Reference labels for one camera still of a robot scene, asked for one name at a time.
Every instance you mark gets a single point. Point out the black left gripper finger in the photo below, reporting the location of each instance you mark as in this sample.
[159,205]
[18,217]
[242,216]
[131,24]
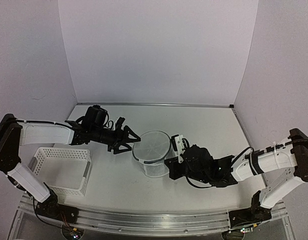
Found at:
[121,148]
[129,136]

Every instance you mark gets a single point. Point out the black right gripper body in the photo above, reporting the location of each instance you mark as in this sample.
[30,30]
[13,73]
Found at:
[198,176]

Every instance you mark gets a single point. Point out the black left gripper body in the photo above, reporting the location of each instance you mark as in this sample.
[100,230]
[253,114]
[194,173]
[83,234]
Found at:
[109,138]

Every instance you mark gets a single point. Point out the white mesh laundry bag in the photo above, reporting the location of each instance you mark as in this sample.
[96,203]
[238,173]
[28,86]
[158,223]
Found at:
[155,146]

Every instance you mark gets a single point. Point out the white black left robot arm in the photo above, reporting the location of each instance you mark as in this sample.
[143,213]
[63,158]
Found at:
[18,137]

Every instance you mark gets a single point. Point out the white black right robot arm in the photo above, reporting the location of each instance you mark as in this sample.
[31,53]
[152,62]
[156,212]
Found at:
[290,155]

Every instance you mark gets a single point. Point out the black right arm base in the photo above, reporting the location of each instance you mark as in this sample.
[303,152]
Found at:
[245,217]

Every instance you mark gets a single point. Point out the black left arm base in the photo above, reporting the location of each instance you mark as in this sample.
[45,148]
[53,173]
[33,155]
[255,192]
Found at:
[52,209]

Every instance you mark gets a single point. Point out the white perforated plastic basket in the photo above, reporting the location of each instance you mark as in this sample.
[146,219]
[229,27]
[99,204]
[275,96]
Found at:
[64,170]

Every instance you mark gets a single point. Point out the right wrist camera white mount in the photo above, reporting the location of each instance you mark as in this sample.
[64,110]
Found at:
[179,144]

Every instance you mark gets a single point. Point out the aluminium rear table rail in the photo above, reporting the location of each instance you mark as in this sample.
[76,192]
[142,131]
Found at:
[192,105]

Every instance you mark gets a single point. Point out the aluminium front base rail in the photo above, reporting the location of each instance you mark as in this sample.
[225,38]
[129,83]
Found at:
[157,224]

